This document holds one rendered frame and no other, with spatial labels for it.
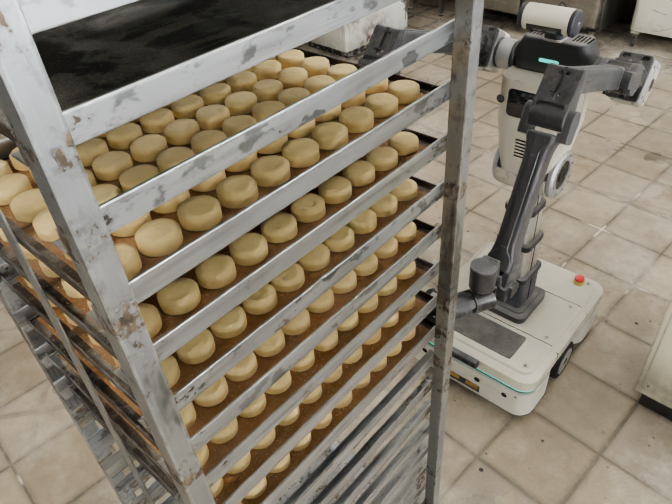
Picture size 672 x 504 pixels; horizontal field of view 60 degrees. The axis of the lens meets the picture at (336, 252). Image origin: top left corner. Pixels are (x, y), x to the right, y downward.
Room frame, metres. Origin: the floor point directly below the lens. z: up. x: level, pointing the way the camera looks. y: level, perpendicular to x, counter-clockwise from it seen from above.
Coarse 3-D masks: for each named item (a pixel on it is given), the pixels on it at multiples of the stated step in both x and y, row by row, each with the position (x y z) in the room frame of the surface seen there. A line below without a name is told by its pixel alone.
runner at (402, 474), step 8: (424, 440) 0.88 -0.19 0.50; (424, 448) 0.85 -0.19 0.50; (416, 456) 0.83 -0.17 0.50; (424, 456) 0.83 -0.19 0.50; (408, 464) 0.81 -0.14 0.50; (416, 464) 0.81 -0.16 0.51; (400, 472) 0.79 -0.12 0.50; (408, 472) 0.78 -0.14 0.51; (392, 480) 0.77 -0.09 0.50; (400, 480) 0.76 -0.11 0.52; (384, 488) 0.75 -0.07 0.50; (392, 488) 0.74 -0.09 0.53; (384, 496) 0.73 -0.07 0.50
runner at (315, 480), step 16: (432, 352) 0.87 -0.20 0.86; (416, 368) 0.83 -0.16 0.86; (400, 384) 0.79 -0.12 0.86; (384, 400) 0.75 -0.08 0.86; (368, 416) 0.72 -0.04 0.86; (352, 432) 0.68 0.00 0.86; (368, 432) 0.68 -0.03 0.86; (336, 448) 0.65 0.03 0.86; (352, 448) 0.64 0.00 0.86; (336, 464) 0.61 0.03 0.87; (320, 480) 0.58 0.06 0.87; (304, 496) 0.55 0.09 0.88
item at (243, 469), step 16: (416, 304) 0.85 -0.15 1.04; (400, 320) 0.80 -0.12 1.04; (384, 336) 0.77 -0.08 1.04; (368, 352) 0.73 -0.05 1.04; (352, 368) 0.69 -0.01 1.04; (320, 384) 0.65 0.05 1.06; (336, 384) 0.66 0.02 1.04; (304, 400) 0.62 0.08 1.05; (320, 400) 0.63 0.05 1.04; (288, 416) 0.59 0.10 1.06; (304, 416) 0.60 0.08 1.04; (272, 432) 0.56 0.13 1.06; (288, 432) 0.57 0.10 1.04; (256, 448) 0.54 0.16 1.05; (272, 448) 0.54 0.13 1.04; (240, 464) 0.51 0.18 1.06; (256, 464) 0.52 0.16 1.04; (224, 480) 0.49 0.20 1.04; (240, 480) 0.49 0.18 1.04; (224, 496) 0.47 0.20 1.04
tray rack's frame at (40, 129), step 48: (0, 0) 0.40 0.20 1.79; (0, 48) 0.39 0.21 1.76; (0, 96) 0.40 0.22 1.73; (48, 96) 0.40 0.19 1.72; (48, 144) 0.39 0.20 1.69; (48, 192) 0.39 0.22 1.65; (96, 240) 0.39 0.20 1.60; (96, 288) 0.38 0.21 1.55; (144, 336) 0.40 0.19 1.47; (144, 384) 0.39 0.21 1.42; (192, 480) 0.39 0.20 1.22
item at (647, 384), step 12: (660, 336) 1.27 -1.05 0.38; (660, 348) 1.26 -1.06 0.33; (648, 360) 1.27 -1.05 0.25; (660, 360) 1.25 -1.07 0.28; (648, 372) 1.26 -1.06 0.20; (660, 372) 1.23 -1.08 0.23; (636, 384) 1.28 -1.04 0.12; (648, 384) 1.25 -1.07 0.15; (660, 384) 1.22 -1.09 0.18; (648, 396) 1.24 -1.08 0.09; (660, 396) 1.21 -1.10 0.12; (660, 408) 1.22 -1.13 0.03
